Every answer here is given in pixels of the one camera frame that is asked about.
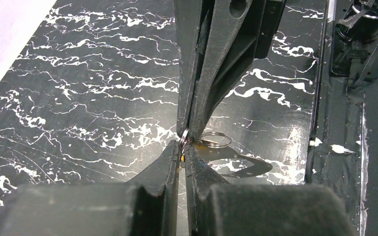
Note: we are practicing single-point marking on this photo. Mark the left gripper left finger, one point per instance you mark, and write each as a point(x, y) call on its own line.
point(146, 205)

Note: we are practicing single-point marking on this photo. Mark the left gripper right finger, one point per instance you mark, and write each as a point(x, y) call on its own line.
point(219, 208)

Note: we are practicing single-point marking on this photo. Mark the white keyring holder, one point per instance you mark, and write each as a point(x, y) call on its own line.
point(211, 151)

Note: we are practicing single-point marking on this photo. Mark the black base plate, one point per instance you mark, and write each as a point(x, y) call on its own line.
point(343, 151)

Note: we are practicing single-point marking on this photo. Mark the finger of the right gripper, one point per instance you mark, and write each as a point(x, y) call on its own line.
point(191, 39)
point(233, 33)

